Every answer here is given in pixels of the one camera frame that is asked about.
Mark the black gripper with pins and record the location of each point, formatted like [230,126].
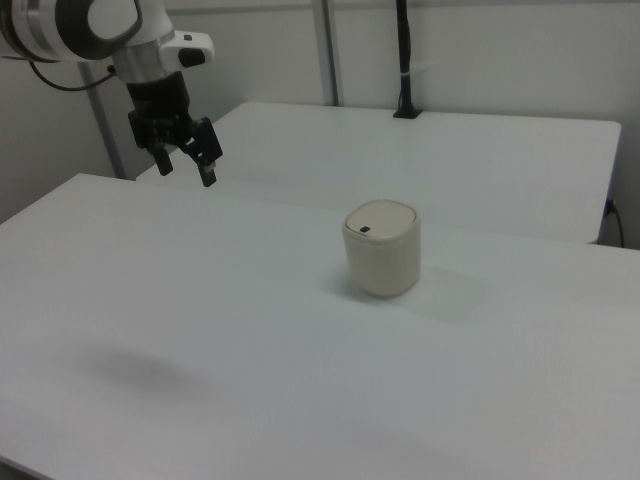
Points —
[157,97]

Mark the beige trash bin with lid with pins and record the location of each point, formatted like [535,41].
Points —
[382,255]

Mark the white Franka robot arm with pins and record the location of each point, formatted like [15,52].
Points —
[75,25]

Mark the grey partition post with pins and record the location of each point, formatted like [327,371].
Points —
[330,50]

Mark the black camera stand pole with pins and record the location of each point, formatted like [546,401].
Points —
[406,60]

